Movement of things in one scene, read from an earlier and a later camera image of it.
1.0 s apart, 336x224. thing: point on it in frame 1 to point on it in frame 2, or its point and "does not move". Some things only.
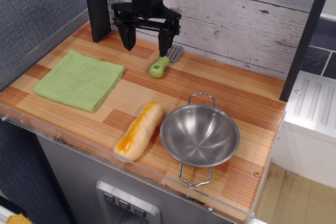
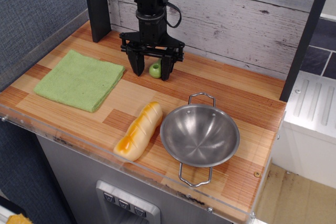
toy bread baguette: (138, 136) does not move
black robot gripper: (147, 3) to (153, 38)
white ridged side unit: (306, 143) does not move
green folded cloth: (82, 82) does not move
